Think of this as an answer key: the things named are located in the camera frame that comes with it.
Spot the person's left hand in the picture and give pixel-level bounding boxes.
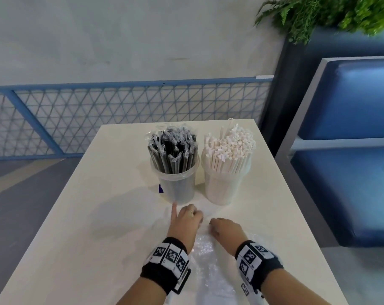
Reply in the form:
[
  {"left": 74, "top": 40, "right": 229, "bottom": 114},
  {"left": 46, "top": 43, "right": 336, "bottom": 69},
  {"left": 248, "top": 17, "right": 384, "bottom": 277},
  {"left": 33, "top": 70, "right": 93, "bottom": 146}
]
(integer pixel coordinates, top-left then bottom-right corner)
[{"left": 166, "top": 203, "right": 205, "bottom": 248}]

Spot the person's right hand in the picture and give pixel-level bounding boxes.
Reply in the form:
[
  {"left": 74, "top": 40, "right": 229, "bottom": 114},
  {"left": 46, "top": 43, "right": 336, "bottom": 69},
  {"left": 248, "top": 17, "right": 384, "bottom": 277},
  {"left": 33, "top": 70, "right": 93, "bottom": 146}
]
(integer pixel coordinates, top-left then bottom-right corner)
[{"left": 208, "top": 218, "right": 247, "bottom": 257}]

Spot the clear bag of white straws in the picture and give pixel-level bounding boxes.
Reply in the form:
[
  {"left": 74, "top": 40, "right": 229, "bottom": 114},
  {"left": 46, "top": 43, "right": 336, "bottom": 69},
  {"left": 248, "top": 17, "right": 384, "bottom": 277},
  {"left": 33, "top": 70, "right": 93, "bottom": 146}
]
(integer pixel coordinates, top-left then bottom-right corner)
[{"left": 189, "top": 230, "right": 243, "bottom": 305}]

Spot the bunch of black straws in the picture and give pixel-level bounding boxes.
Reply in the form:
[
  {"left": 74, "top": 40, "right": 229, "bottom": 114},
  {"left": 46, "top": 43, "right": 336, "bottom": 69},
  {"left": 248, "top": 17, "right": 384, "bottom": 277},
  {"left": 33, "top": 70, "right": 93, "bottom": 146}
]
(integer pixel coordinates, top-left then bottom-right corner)
[{"left": 147, "top": 123, "right": 200, "bottom": 175}]

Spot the bunch of white straws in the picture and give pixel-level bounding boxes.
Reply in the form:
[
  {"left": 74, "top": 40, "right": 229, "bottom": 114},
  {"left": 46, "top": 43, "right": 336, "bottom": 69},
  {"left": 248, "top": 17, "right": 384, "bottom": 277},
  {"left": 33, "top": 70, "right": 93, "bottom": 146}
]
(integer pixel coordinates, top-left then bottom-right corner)
[{"left": 202, "top": 123, "right": 255, "bottom": 174}]

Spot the person's left forearm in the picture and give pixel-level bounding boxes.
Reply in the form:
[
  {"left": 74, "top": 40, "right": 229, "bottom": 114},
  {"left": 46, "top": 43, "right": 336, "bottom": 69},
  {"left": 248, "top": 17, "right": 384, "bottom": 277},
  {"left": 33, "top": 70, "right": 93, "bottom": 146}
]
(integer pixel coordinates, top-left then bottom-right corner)
[{"left": 115, "top": 276, "right": 167, "bottom": 305}]

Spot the black right wristband with markers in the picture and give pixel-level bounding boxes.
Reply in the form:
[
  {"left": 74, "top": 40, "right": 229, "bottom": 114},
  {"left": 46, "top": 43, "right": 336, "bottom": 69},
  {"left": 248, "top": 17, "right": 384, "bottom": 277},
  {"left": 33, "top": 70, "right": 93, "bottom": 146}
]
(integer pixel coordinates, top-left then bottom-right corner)
[{"left": 235, "top": 240, "right": 285, "bottom": 293}]

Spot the black wristband with markers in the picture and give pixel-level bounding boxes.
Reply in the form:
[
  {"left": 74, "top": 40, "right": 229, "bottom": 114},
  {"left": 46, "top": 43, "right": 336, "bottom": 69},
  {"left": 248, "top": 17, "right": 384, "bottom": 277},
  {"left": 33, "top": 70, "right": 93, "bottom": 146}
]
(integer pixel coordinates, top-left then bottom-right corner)
[
  {"left": 140, "top": 237, "right": 192, "bottom": 296},
  {"left": 235, "top": 240, "right": 285, "bottom": 293}
]

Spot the black left wristband with markers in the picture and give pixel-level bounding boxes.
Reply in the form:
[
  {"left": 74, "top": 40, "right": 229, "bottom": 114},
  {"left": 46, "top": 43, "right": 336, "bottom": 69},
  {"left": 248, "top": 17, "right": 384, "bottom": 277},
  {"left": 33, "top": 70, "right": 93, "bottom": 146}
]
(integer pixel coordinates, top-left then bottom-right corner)
[{"left": 140, "top": 237, "right": 192, "bottom": 296}]

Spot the dark planter box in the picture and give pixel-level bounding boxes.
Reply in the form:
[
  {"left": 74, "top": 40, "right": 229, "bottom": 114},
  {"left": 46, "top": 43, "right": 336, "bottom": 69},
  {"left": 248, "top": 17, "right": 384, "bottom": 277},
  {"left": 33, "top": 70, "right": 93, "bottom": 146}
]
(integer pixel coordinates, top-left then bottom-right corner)
[{"left": 258, "top": 27, "right": 384, "bottom": 157}]

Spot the blue mesh fence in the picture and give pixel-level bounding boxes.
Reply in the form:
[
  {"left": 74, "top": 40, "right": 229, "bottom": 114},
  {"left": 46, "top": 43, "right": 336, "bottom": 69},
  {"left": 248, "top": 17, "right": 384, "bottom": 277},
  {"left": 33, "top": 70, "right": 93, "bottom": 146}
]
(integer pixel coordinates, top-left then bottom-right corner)
[{"left": 0, "top": 76, "right": 274, "bottom": 162}]

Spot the blue bench back cushion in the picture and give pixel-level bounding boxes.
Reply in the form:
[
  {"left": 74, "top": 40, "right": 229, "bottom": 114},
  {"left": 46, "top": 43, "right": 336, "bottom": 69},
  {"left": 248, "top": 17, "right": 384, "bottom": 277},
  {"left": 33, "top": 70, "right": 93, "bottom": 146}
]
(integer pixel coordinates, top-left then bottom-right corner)
[{"left": 297, "top": 59, "right": 384, "bottom": 141}]

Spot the green fern plant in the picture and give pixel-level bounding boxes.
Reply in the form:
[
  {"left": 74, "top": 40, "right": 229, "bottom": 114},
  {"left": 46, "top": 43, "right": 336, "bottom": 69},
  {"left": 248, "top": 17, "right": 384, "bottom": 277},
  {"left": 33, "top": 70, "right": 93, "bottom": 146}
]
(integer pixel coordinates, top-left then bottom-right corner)
[{"left": 254, "top": 0, "right": 384, "bottom": 45}]

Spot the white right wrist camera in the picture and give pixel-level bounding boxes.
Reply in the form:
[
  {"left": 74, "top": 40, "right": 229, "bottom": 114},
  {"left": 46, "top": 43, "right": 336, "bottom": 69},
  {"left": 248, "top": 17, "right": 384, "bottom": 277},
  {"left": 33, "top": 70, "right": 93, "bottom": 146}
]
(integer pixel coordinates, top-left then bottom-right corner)
[{"left": 241, "top": 282, "right": 266, "bottom": 305}]

